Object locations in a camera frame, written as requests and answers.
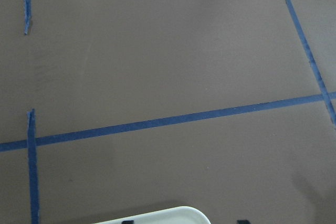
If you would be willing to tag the white bear serving tray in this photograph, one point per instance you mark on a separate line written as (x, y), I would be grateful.
(181, 214)

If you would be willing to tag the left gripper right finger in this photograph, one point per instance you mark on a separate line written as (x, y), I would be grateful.
(242, 221)

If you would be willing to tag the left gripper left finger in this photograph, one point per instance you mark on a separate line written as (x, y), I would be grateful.
(128, 222)

